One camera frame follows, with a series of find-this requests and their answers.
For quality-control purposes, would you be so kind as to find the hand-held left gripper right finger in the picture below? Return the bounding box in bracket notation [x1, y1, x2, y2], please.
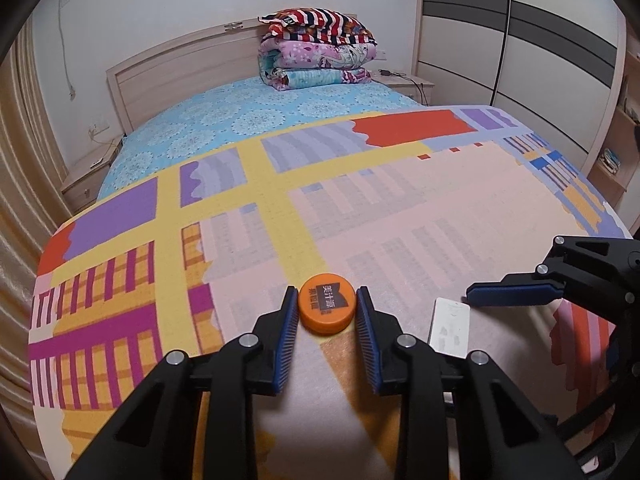
[354, 285, 583, 480]

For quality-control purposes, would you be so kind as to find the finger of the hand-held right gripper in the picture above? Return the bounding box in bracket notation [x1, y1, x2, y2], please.
[466, 271, 566, 307]

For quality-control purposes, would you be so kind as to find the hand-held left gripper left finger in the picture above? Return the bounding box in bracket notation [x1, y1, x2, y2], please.
[65, 285, 301, 480]

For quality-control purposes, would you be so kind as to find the orange bottle cap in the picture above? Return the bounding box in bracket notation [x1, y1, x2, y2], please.
[298, 272, 357, 336]

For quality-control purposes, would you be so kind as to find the small white packet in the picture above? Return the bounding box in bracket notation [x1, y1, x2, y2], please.
[429, 297, 471, 359]

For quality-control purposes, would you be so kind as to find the stack of books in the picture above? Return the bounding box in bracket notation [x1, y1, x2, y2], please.
[599, 147, 622, 175]

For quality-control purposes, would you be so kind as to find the wooden shelf unit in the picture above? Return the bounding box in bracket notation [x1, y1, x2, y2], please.
[587, 40, 640, 207]

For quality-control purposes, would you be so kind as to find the wooden nightstand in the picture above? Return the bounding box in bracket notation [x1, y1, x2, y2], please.
[372, 72, 436, 106]
[61, 135, 124, 211]

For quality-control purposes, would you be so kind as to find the blue floral bed sheet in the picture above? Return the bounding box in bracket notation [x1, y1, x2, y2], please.
[95, 79, 426, 202]

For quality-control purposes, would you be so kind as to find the white wardrobe with dark stripes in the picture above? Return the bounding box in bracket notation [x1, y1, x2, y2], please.
[412, 0, 631, 171]

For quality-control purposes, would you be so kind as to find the light blue folded blanket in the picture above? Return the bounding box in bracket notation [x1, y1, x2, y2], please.
[265, 67, 373, 92]

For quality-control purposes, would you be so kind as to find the pink floral folded blanket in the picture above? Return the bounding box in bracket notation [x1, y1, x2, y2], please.
[257, 40, 373, 75]

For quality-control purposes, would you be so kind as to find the beige curtain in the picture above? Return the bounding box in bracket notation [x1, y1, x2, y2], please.
[0, 30, 76, 461]

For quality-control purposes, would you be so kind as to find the wooden headboard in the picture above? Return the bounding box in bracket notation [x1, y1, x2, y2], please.
[106, 14, 361, 137]

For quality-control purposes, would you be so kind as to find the striped folded blanket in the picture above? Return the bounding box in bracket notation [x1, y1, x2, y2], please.
[257, 7, 379, 47]

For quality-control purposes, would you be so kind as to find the black charger with cable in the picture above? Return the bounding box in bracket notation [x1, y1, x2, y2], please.
[378, 68, 426, 103]

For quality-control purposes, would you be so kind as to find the white wall cable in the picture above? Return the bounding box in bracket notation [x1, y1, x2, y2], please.
[56, 0, 77, 100]

